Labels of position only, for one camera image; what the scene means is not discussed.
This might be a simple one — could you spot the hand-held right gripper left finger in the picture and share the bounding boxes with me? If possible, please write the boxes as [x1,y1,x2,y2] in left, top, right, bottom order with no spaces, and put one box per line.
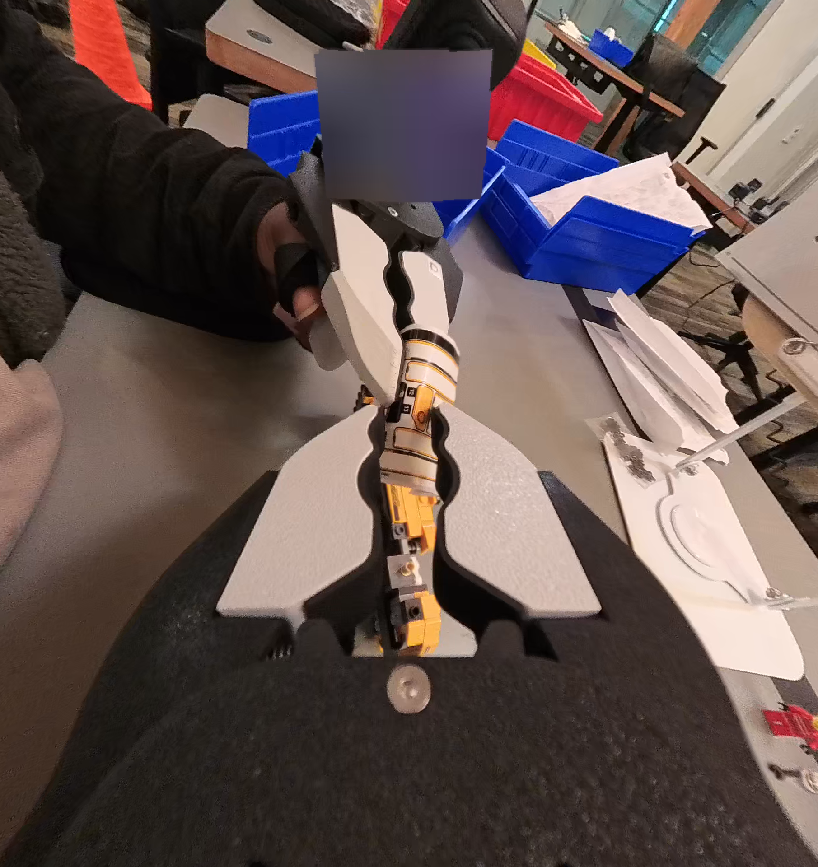
[215,405,391,656]

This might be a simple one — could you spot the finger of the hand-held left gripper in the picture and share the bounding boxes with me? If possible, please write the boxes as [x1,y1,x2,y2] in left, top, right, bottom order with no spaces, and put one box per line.
[382,245,458,333]
[310,202,406,406]

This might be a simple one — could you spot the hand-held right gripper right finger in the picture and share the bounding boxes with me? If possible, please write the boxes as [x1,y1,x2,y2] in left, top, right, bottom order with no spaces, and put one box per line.
[429,408,603,656]

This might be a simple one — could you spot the white sticker sheet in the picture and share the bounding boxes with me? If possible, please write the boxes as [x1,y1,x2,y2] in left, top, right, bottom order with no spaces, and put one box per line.
[380,325,461,486]

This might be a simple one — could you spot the yellow lego car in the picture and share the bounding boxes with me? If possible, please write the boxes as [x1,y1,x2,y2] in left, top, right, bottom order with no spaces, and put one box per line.
[358,387,445,658]

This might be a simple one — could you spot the red lego minifigure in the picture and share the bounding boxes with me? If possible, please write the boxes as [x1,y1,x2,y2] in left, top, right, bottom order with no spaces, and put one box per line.
[763,704,818,753]

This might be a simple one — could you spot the person's left hand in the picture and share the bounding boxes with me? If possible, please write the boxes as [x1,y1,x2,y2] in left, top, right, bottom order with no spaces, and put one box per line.
[255,202,330,351]

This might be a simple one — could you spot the blue plastic bin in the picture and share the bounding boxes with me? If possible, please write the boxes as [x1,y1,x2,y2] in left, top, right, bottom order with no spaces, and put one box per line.
[480,118,713,297]
[248,90,511,246]

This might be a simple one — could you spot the clear bag of dark parts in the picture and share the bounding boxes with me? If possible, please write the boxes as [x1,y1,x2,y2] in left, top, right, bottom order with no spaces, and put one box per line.
[585,410,660,489]

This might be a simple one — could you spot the light table with brown edge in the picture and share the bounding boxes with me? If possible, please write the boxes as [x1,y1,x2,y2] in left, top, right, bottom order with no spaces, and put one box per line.
[204,0,383,94]

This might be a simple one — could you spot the black cloth bundle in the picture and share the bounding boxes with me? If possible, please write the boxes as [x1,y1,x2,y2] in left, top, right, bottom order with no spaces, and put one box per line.
[253,0,383,50]

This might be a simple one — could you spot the crumpled white paper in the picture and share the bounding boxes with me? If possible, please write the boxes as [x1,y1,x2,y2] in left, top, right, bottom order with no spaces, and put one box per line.
[531,152,713,234]

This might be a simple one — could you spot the orange plastic cone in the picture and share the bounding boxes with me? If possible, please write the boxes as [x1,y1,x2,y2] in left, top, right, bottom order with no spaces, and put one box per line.
[69,0,154,111]

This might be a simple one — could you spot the black chair base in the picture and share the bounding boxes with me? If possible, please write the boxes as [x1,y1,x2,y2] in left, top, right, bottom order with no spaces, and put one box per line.
[676,324,769,402]

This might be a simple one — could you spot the brown wooden desk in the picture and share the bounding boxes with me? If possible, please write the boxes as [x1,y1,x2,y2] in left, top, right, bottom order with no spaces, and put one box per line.
[543,20,687,158]

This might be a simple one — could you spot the small blue box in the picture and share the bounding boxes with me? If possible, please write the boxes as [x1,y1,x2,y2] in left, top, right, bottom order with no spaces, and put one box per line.
[588,28,635,69]

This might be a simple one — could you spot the black office chair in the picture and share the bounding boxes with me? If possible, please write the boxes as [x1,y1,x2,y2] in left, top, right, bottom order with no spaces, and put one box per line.
[622,34,728,163]

